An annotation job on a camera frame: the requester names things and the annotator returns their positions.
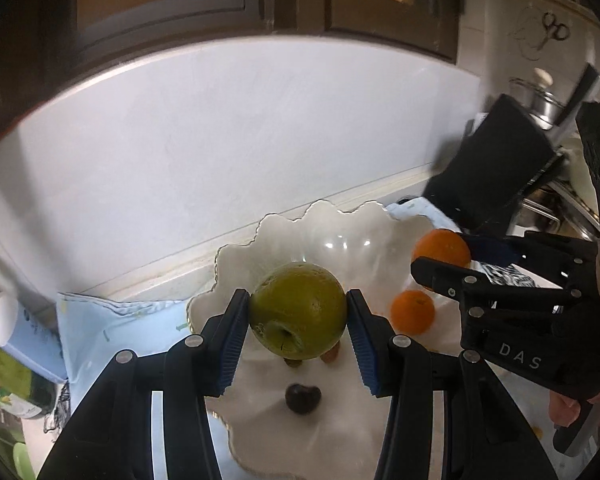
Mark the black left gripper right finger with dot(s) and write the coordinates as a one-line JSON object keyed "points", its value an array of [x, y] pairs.
{"points": [[485, 435]]}

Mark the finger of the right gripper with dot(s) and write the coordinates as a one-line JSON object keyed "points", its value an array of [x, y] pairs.
{"points": [[561, 260], [460, 284]]}

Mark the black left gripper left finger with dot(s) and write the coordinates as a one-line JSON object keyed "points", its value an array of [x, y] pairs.
{"points": [[109, 437]]}

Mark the large orange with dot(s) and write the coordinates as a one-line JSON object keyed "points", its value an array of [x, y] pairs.
{"points": [[445, 246]]}

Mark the red grape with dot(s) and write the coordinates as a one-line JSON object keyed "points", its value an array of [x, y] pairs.
{"points": [[293, 363], [331, 355]]}

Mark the dark round plum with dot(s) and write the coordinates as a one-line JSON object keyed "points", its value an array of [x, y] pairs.
{"points": [[301, 399]]}

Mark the green apple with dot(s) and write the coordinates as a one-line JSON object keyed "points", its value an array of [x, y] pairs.
{"points": [[298, 312]]}

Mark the small tangerine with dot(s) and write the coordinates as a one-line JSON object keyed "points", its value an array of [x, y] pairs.
{"points": [[412, 313]]}

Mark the light blue patterned cloth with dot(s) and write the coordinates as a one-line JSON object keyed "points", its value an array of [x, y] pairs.
{"points": [[147, 317]]}

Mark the green package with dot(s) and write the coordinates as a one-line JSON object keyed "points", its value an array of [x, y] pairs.
{"points": [[24, 393]]}

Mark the black knife block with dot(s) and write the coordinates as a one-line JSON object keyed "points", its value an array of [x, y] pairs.
{"points": [[481, 188]]}

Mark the white scalloped ceramic bowl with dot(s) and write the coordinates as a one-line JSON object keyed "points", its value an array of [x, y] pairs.
{"points": [[254, 433]]}

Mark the white blue bottle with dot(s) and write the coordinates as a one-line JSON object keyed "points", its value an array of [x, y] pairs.
{"points": [[30, 342]]}

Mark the steel pot with lid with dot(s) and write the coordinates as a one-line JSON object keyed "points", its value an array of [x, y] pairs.
{"points": [[535, 97]]}

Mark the red grape in bowl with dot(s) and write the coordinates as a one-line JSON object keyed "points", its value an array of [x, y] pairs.
{"points": [[293, 363]]}

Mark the hanging scissors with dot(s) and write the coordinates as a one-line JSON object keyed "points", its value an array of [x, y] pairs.
{"points": [[554, 30]]}

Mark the dark wooden cabinet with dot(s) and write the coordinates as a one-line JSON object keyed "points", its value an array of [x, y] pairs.
{"points": [[48, 46]]}

